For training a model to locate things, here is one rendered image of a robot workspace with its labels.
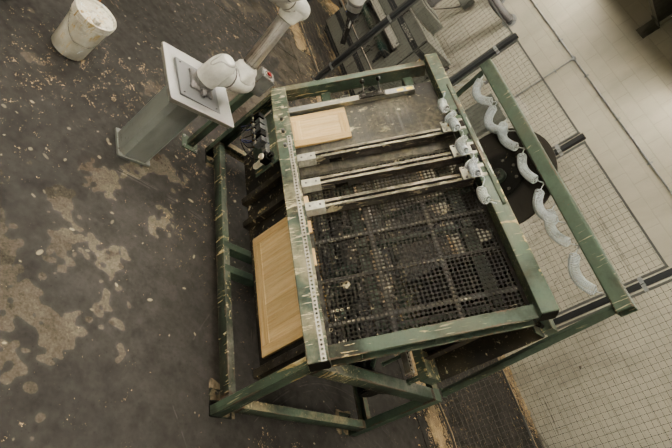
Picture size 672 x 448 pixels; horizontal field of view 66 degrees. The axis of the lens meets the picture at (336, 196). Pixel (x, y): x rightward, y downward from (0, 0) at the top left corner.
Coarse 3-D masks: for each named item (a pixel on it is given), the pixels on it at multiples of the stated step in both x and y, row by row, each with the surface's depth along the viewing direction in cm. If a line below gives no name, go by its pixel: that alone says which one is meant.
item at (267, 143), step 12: (252, 120) 371; (264, 120) 381; (252, 132) 370; (264, 132) 366; (252, 144) 383; (264, 144) 363; (276, 144) 363; (264, 156) 354; (276, 156) 357; (264, 168) 360
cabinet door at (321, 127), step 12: (336, 108) 383; (300, 120) 379; (312, 120) 378; (324, 120) 377; (336, 120) 375; (300, 132) 371; (312, 132) 370; (324, 132) 369; (336, 132) 368; (348, 132) 366; (300, 144) 364; (312, 144) 364
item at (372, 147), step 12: (420, 132) 352; (432, 132) 352; (444, 132) 346; (360, 144) 351; (372, 144) 352; (384, 144) 349; (396, 144) 350; (408, 144) 352; (420, 144) 354; (300, 156) 349; (312, 156) 348; (324, 156) 347; (336, 156) 349; (348, 156) 351
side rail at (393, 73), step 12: (360, 72) 401; (372, 72) 399; (384, 72) 398; (396, 72) 400; (408, 72) 402; (420, 72) 404; (300, 84) 399; (312, 84) 397; (324, 84) 398; (336, 84) 399; (348, 84) 401; (360, 84) 403; (372, 84) 405; (288, 96) 401; (300, 96) 403; (312, 96) 405
